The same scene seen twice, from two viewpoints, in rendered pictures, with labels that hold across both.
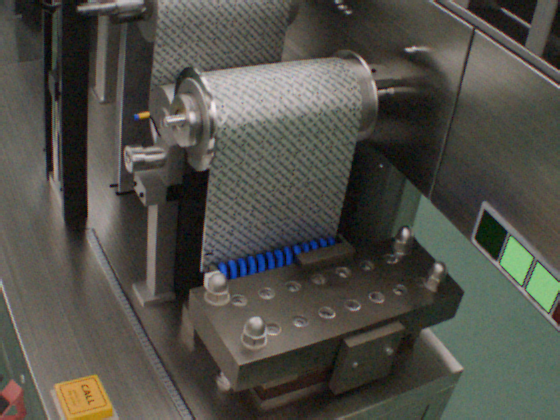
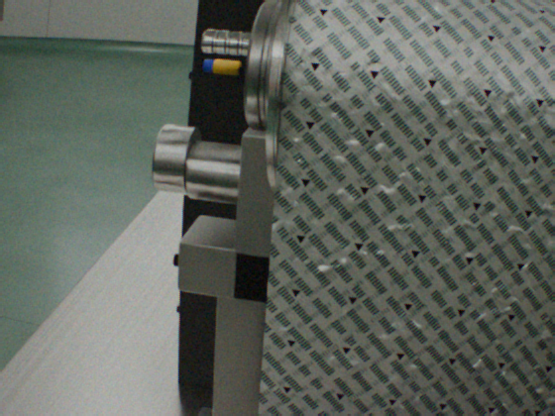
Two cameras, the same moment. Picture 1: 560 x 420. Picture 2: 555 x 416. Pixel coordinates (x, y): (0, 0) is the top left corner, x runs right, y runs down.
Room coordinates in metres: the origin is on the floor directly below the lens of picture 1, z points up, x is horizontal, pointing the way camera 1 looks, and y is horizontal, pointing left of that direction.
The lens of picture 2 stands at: (0.44, -0.32, 1.40)
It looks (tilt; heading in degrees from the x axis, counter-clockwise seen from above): 19 degrees down; 44
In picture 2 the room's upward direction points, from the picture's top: 4 degrees clockwise
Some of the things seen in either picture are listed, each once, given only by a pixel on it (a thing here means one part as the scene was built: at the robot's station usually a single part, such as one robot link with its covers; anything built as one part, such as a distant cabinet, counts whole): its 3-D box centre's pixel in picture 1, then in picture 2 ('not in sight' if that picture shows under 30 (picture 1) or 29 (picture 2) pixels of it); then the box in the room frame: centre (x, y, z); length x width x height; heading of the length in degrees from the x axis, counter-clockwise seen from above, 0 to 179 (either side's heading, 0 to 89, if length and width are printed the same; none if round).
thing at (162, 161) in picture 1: (154, 222); (227, 360); (0.93, 0.18, 1.05); 0.06 x 0.05 x 0.31; 124
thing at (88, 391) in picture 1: (83, 400); not in sight; (0.66, 0.24, 0.91); 0.07 x 0.07 x 0.02; 34
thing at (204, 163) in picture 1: (194, 118); (299, 66); (0.92, 0.13, 1.25); 0.15 x 0.01 x 0.15; 34
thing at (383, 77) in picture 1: (375, 74); not in sight; (1.09, -0.12, 1.28); 0.06 x 0.05 x 0.02; 124
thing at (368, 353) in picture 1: (367, 359); not in sight; (0.80, -0.17, 0.96); 0.10 x 0.03 x 0.11; 124
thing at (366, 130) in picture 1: (348, 95); not in sight; (1.07, -0.08, 1.25); 0.15 x 0.01 x 0.15; 34
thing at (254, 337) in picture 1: (255, 329); not in sight; (0.74, 0.00, 1.05); 0.04 x 0.04 x 0.04
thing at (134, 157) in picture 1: (134, 158); (176, 158); (0.91, 0.21, 1.18); 0.04 x 0.02 x 0.04; 34
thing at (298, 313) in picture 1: (332, 306); not in sight; (0.87, -0.10, 1.00); 0.40 x 0.16 x 0.06; 124
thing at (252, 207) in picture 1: (277, 206); (476, 369); (0.94, 0.00, 1.11); 0.23 x 0.01 x 0.18; 124
